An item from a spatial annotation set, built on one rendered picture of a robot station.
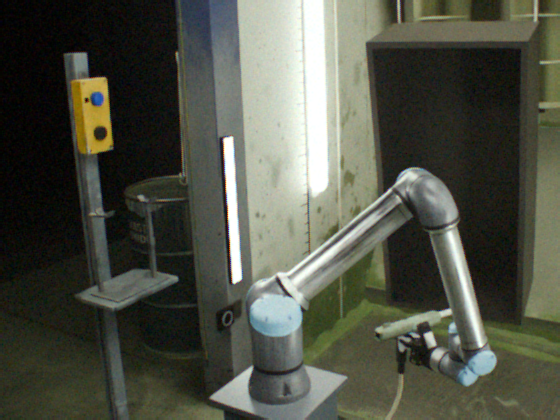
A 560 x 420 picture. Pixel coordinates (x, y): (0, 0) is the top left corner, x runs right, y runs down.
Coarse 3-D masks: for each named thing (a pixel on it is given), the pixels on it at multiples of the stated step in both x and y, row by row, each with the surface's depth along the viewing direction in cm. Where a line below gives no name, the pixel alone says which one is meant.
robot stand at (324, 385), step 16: (240, 384) 196; (320, 384) 195; (336, 384) 195; (224, 400) 188; (240, 400) 188; (304, 400) 187; (320, 400) 186; (336, 400) 196; (224, 416) 190; (240, 416) 186; (256, 416) 180; (272, 416) 179; (288, 416) 179; (304, 416) 179; (320, 416) 189; (336, 416) 198
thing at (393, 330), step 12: (432, 312) 256; (444, 312) 258; (384, 324) 241; (396, 324) 245; (408, 324) 246; (432, 324) 254; (384, 336) 239; (396, 336) 243; (396, 348) 249; (396, 360) 250
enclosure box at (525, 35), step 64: (384, 64) 265; (448, 64) 270; (512, 64) 258; (384, 128) 271; (448, 128) 282; (512, 128) 270; (384, 192) 278; (512, 192) 282; (384, 256) 283; (512, 256) 295; (512, 320) 269
